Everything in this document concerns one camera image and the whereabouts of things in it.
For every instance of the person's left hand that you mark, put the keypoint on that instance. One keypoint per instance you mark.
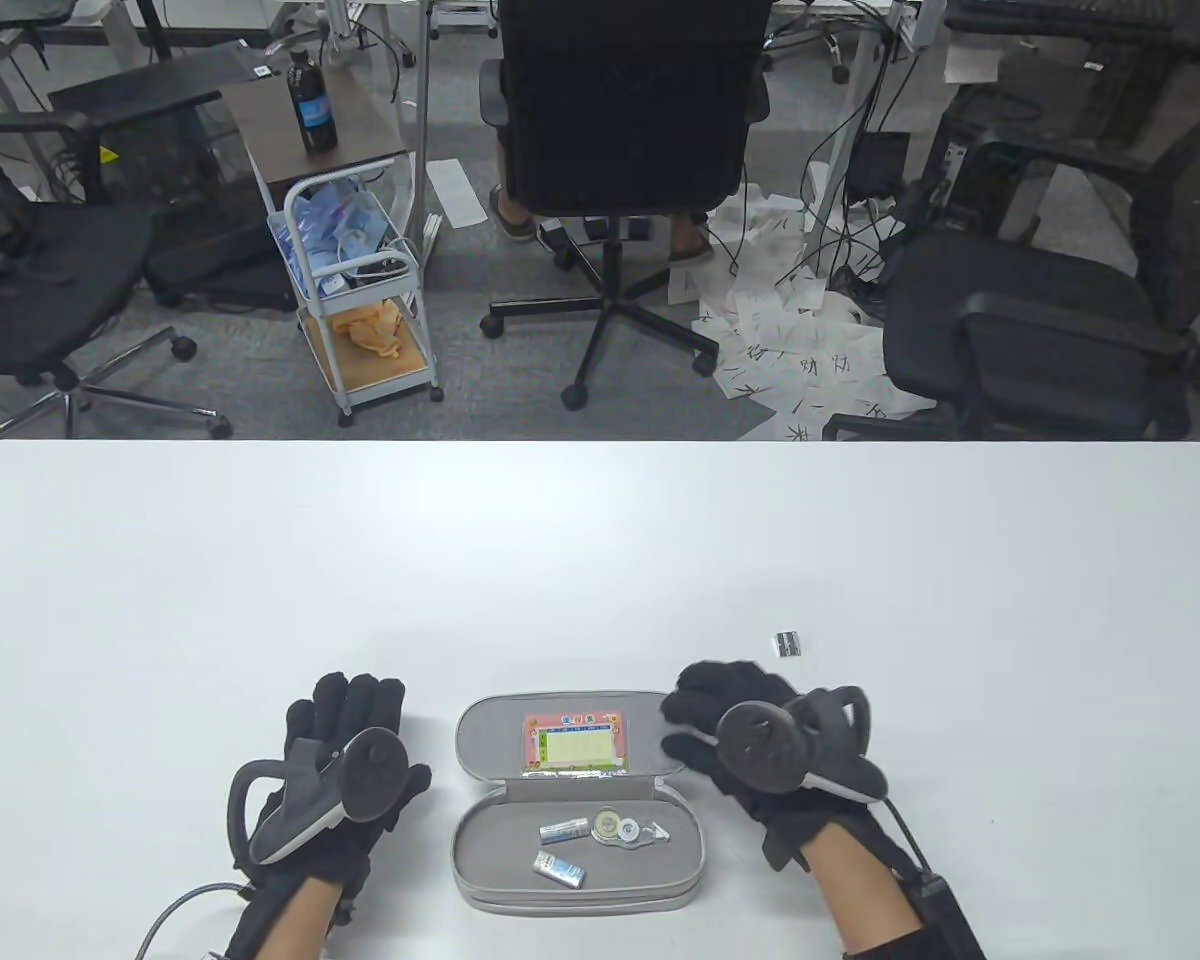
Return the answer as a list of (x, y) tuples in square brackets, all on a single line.
[(360, 700)]

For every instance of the person's right hand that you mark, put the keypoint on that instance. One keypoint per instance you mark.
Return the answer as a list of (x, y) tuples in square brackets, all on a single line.
[(730, 685)]

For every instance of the black grey tracking controller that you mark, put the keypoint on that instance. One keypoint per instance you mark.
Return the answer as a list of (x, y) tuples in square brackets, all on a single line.
[(375, 775), (760, 750)]

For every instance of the clear correction tape dispenser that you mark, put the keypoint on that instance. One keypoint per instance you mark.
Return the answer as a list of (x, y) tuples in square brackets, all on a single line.
[(620, 827)]

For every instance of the white cartoon-print pencil case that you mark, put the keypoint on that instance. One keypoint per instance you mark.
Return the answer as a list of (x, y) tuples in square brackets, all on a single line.
[(580, 870)]

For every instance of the small white blue eraser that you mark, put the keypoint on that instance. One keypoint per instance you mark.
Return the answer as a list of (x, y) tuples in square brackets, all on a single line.
[(558, 868)]

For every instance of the person's left forearm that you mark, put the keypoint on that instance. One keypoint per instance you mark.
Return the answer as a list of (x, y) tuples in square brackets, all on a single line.
[(290, 925)]

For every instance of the person's right forearm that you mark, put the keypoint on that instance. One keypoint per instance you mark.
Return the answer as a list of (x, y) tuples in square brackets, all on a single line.
[(860, 890)]

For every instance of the colourful timetable card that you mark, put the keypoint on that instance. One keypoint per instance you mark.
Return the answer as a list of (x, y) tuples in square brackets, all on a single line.
[(573, 745)]

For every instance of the white rolling cart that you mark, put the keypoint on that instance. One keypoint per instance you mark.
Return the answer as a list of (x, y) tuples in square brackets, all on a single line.
[(370, 375)]

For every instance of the pile of white papers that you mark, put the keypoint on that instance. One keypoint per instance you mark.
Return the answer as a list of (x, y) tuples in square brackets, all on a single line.
[(790, 340)]

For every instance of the orange cloth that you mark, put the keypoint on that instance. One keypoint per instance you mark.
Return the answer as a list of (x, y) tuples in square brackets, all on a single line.
[(370, 330)]

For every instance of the pile of blue packets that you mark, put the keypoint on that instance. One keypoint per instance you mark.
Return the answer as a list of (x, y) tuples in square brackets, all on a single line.
[(335, 225)]

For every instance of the black mesh chair black armrests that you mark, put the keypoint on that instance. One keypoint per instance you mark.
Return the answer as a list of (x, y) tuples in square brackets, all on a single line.
[(1010, 300)]

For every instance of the white paper sheet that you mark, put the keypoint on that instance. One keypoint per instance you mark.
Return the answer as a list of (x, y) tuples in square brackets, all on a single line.
[(457, 195)]

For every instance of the black mesh chair chrome base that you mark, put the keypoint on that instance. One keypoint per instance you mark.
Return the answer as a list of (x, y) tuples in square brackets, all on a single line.
[(40, 270)]

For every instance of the black adapter box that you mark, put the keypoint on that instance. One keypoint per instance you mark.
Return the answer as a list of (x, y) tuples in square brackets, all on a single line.
[(878, 165)]

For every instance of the brown side table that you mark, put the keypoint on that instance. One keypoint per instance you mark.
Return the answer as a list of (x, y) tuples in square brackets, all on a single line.
[(260, 120)]

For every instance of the dark bottle blue label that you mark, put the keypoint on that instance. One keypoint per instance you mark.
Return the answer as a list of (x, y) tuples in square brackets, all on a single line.
[(312, 110)]

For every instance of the black office chair solid back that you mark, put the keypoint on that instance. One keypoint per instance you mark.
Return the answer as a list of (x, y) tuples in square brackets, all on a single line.
[(625, 100)]

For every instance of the black computer tower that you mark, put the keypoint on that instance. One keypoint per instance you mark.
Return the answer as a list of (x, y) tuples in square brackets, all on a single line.
[(990, 150)]

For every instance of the black side table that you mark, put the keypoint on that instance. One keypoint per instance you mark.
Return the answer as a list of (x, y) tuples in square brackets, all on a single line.
[(130, 90)]

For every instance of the black desk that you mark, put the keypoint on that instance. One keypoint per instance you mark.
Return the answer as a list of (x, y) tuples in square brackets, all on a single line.
[(1110, 42)]

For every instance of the black keyboard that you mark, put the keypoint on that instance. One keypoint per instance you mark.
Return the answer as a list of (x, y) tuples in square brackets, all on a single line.
[(1090, 10)]

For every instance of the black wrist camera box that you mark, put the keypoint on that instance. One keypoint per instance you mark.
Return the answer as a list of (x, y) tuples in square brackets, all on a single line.
[(950, 920)]

